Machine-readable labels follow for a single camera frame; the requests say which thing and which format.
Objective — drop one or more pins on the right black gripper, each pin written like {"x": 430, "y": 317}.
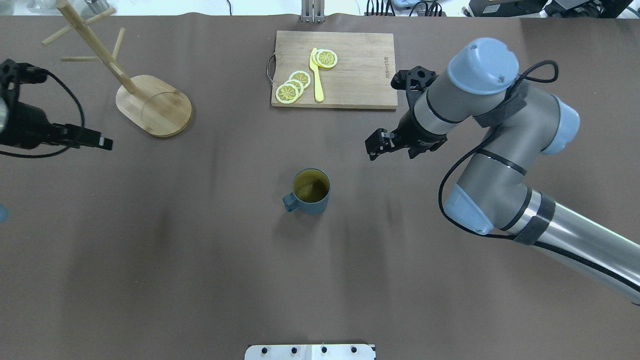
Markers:
{"x": 418, "y": 135}

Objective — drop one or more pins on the lemon slice far right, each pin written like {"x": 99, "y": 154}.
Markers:
{"x": 287, "y": 93}

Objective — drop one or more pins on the lemon slice middle right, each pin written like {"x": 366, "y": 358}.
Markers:
{"x": 299, "y": 86}

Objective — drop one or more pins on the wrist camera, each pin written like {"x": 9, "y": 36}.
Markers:
{"x": 414, "y": 82}
{"x": 13, "y": 75}

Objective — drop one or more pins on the aluminium frame post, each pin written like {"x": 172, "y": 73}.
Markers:
{"x": 313, "y": 11}

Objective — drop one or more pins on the lemon slice top left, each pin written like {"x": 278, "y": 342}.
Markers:
{"x": 328, "y": 58}

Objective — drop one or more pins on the bamboo cutting board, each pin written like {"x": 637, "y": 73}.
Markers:
{"x": 360, "y": 80}

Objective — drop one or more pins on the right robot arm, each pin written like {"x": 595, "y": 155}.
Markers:
{"x": 523, "y": 121}

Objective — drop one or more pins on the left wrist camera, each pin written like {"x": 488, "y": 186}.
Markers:
{"x": 13, "y": 75}

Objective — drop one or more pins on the lemon slice under left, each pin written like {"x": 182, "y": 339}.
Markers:
{"x": 314, "y": 58}

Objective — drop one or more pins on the blue mug yellow inside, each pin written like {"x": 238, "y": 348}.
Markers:
{"x": 310, "y": 192}

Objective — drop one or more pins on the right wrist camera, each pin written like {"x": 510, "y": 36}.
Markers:
{"x": 414, "y": 82}

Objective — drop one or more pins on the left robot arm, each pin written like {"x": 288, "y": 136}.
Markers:
{"x": 26, "y": 127}

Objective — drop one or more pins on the wooden cup storage rack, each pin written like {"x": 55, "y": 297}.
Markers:
{"x": 155, "y": 106}

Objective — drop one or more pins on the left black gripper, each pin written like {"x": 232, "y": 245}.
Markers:
{"x": 31, "y": 126}

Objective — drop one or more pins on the yellow plastic knife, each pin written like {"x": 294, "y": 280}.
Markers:
{"x": 317, "y": 84}

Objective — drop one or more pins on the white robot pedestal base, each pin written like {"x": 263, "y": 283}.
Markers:
{"x": 324, "y": 351}

